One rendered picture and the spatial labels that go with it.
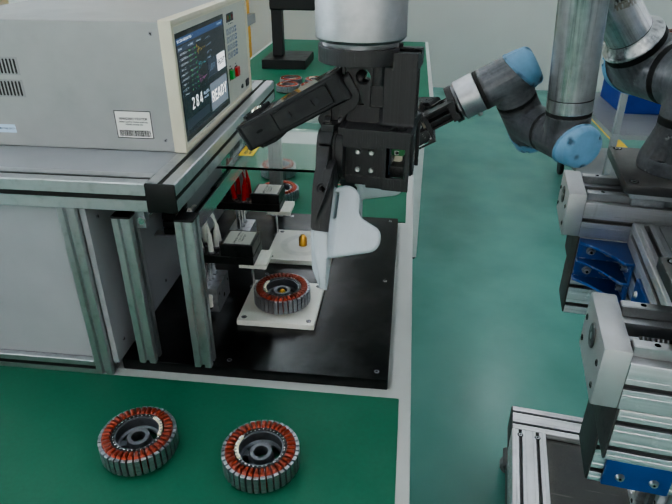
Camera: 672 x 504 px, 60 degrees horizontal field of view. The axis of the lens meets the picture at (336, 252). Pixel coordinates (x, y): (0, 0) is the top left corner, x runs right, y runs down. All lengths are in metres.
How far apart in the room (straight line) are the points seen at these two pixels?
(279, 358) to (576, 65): 0.69
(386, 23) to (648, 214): 0.87
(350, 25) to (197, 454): 0.68
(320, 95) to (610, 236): 0.86
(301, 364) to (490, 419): 1.16
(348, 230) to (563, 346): 2.05
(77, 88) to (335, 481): 0.72
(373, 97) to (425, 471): 1.53
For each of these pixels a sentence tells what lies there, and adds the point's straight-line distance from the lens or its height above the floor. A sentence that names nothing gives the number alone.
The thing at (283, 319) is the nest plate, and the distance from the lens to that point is 1.14.
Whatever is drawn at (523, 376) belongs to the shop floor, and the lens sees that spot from 2.31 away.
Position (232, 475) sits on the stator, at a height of 0.78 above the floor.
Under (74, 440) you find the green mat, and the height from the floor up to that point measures 0.75.
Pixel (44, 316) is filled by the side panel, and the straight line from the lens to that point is 1.13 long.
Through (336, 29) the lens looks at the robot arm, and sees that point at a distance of 0.48.
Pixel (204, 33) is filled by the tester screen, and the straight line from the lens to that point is 1.10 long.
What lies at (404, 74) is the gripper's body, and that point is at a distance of 0.50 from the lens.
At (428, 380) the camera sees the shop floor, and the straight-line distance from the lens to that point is 2.21.
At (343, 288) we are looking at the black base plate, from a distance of 1.25.
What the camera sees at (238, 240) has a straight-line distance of 1.13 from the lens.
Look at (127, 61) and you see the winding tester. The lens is 1.00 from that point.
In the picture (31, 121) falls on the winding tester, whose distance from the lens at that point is 1.11.
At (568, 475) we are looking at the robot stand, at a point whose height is 0.21.
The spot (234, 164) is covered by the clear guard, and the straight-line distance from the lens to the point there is 1.09.
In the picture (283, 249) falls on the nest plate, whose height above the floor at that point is 0.78.
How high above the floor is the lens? 1.44
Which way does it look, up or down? 29 degrees down
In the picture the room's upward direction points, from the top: straight up
